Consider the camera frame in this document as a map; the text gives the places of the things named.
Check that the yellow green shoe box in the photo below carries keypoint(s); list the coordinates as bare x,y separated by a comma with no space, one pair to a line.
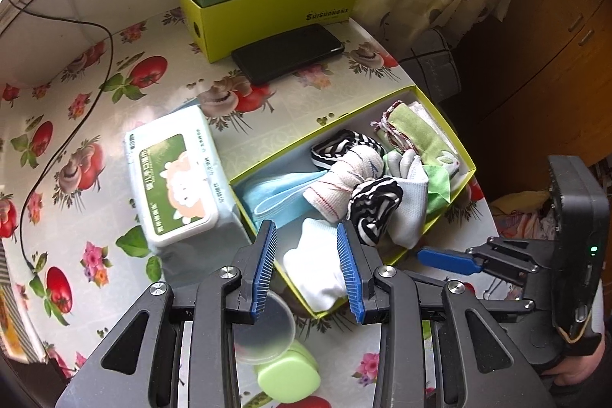
222,28

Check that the white ankle sock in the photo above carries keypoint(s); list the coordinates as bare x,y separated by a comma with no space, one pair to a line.
314,267

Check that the red edged green washcloth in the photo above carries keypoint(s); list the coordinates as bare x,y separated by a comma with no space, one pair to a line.
403,128

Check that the green microfibre cloth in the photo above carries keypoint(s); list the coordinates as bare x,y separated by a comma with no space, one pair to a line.
438,189

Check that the black smartphone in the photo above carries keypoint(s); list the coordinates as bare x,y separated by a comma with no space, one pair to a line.
280,54

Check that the green wet wipes pack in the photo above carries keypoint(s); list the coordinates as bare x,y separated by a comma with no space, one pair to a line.
189,216

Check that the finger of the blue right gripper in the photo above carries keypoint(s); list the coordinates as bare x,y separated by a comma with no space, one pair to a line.
449,260

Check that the light blue face mask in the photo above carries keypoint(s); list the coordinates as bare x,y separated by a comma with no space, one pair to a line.
278,198

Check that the black white striped sock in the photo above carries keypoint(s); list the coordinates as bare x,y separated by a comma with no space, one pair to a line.
326,153
371,206

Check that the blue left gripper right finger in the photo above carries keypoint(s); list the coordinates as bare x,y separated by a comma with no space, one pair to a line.
354,268

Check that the green rounded plastic case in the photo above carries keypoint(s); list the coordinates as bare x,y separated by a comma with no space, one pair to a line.
290,377

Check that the person's right hand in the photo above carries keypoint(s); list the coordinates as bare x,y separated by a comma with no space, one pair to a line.
576,369

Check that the yellow green shallow box lid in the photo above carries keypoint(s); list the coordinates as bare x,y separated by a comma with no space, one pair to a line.
296,158

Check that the yellow striped food box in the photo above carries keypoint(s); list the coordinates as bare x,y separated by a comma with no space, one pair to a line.
18,339

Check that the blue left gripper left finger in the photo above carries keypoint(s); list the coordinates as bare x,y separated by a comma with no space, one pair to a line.
261,266

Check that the white knit glove ball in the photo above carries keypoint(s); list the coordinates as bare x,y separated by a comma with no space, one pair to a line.
330,194

